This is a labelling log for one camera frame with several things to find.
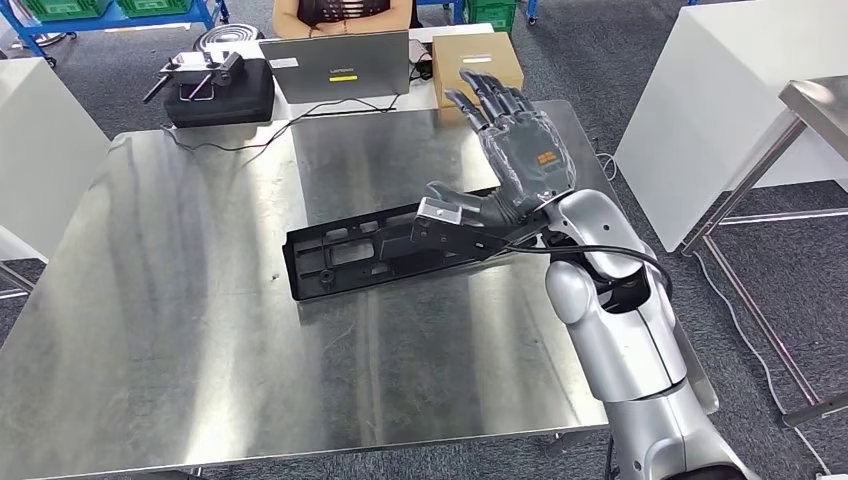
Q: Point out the grey laptop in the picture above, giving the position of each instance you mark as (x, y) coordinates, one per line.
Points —
(331, 60)

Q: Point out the black carrying case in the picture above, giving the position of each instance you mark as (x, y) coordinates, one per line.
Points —
(225, 106)

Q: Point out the grey remote controller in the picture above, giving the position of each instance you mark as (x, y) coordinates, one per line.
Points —
(199, 66)

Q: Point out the black power adapter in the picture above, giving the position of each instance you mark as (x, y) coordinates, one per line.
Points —
(420, 60)

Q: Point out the person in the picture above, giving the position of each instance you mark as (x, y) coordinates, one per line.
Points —
(344, 10)

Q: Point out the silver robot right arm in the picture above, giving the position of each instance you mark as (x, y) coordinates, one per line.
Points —
(616, 351)

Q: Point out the blue metal shelf rack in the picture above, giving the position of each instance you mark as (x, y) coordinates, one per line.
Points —
(99, 23)
(457, 10)

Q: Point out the person's left forearm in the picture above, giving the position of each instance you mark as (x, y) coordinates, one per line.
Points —
(387, 16)

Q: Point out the white desk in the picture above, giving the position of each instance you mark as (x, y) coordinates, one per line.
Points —
(424, 93)

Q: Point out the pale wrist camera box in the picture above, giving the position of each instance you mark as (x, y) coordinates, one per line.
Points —
(440, 213)

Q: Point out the person's right forearm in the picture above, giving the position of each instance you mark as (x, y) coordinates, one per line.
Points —
(288, 20)

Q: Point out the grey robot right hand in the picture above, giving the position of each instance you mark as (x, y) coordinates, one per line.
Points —
(530, 159)

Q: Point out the green plastic crate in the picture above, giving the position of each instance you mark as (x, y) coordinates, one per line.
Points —
(156, 6)
(66, 8)
(490, 14)

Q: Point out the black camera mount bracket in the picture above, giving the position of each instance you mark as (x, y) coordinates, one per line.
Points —
(464, 242)

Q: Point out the black plastic plate frame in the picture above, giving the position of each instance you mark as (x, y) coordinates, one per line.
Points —
(368, 272)

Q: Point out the round ribbed metal base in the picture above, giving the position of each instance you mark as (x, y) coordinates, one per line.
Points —
(228, 36)

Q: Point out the brown cardboard box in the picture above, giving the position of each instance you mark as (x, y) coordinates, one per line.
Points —
(450, 79)

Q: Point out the steel workbench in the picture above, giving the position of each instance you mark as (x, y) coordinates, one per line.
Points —
(13, 275)
(166, 298)
(821, 106)

